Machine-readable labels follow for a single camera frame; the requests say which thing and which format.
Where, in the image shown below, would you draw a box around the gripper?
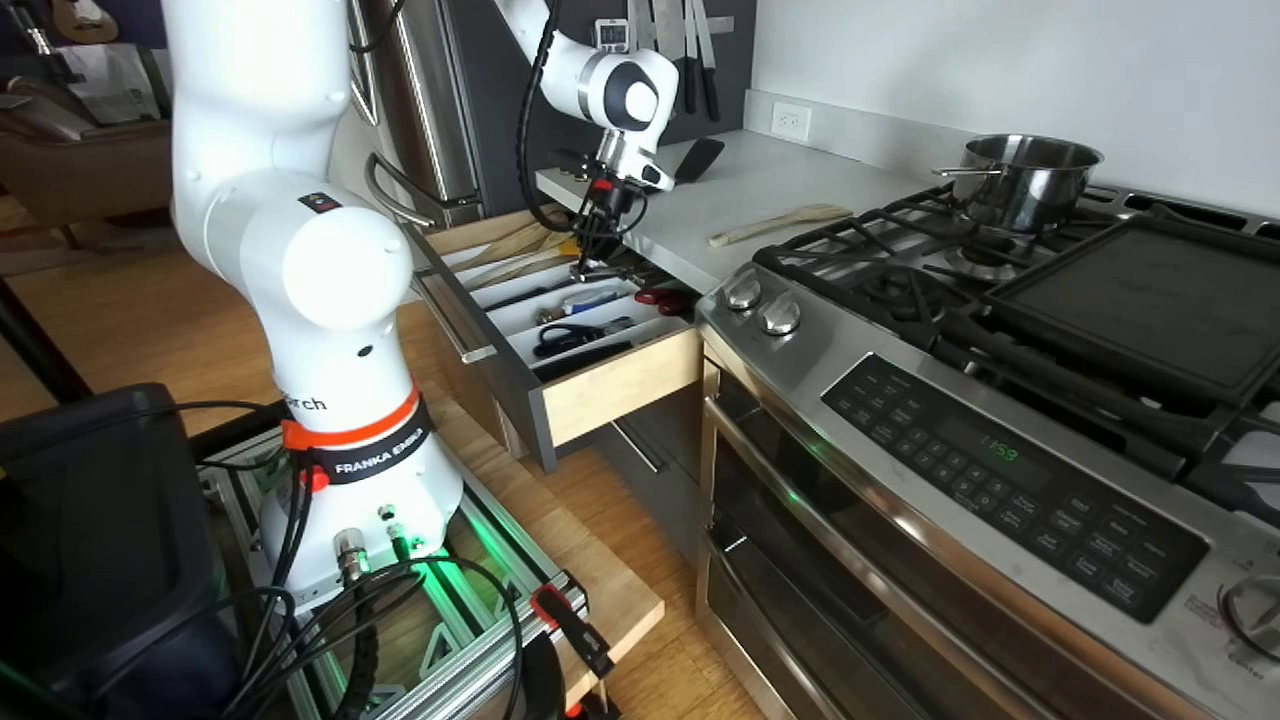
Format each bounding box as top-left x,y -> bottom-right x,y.
574,186 -> 633,278

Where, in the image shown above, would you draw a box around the black slim utensil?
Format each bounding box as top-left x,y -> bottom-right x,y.
484,283 -> 567,313

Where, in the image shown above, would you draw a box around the lower cabinet drawer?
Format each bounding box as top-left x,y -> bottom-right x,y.
588,388 -> 707,567

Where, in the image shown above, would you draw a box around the heap of wooden utensils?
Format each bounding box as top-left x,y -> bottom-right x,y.
452,222 -> 581,291

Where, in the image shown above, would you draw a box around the black spatula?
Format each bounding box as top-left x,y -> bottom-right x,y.
672,137 -> 727,186

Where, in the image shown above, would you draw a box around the wooden spatula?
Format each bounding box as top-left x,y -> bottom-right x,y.
708,203 -> 855,249

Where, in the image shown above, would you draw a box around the stainless steel refrigerator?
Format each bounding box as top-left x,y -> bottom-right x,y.
345,0 -> 563,231

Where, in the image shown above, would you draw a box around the row of kitchen knives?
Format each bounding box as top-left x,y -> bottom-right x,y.
627,0 -> 737,124

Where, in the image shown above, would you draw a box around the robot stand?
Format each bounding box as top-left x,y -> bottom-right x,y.
190,398 -> 667,720

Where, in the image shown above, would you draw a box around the burner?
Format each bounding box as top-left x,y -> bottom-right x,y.
868,186 -> 1121,283
752,236 -> 991,351

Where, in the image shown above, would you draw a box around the orange and black clamp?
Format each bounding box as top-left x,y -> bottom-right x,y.
528,582 -> 617,683

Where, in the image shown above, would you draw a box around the lower oven door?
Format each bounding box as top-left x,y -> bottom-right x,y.
696,528 -> 836,720

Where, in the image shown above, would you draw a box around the oven door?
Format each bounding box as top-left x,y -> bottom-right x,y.
698,372 -> 1216,720
696,528 -> 836,720

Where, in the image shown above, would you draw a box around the silver saucepan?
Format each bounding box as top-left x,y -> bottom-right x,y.
932,134 -> 1105,235

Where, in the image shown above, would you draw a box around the stainless steel stove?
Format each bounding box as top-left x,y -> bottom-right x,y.
694,180 -> 1280,720

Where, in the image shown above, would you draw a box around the black griddle plate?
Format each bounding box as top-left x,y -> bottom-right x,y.
984,216 -> 1280,406

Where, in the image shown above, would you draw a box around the guitar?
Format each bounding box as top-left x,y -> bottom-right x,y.
48,0 -> 121,46

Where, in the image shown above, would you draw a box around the black equipment case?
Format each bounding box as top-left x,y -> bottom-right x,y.
0,383 -> 243,720

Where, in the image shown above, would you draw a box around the red handled scissors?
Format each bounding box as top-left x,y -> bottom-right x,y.
634,286 -> 695,319

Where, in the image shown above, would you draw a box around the black handled scissors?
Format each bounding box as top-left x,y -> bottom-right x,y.
532,317 -> 635,360

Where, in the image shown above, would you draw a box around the drawer handle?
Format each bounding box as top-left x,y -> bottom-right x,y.
411,268 -> 499,366
610,418 -> 669,475

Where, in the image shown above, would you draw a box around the lower drawer handle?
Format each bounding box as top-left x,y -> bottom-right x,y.
610,418 -> 669,475

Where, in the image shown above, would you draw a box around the black cable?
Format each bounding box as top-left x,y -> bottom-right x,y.
225,555 -> 528,720

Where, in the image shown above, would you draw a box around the oven door handle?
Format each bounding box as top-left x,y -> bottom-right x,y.
703,396 -> 1066,720

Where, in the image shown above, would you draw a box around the black ribbed hose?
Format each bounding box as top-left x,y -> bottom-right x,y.
338,575 -> 386,720

